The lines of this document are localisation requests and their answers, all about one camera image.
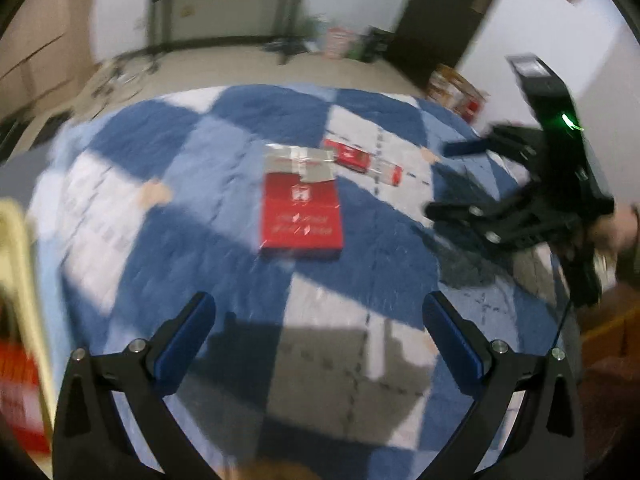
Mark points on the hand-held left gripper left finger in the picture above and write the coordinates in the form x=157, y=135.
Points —
x=185, y=340

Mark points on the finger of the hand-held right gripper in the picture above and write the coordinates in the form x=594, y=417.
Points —
x=465, y=147
x=460, y=210

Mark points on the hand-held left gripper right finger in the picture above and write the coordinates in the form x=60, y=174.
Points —
x=452, y=345

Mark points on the small clear-wrapped red box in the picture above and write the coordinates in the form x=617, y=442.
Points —
x=392, y=174

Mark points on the large red carton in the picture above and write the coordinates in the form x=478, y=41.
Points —
x=300, y=220

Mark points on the yellow plastic basin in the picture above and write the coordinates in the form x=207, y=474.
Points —
x=25, y=280

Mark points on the person's right hand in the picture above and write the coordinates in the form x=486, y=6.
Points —
x=620, y=227

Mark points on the printed cardboard box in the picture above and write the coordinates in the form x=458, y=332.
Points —
x=450, y=87

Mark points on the black bag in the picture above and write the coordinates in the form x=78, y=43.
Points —
x=377, y=45

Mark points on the green bag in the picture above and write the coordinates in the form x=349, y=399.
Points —
x=355, y=47

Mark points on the dark brown door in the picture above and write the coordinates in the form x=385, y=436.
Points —
x=440, y=0

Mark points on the pink paper bag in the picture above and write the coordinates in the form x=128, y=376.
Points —
x=337, y=42

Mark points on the dark pile under table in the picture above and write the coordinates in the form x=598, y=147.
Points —
x=287, y=47

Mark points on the blue white checkered blanket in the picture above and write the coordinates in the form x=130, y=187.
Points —
x=225, y=125

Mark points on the wooden wardrobe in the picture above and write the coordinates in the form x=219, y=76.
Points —
x=35, y=35

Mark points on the wall socket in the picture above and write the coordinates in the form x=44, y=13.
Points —
x=187, y=11

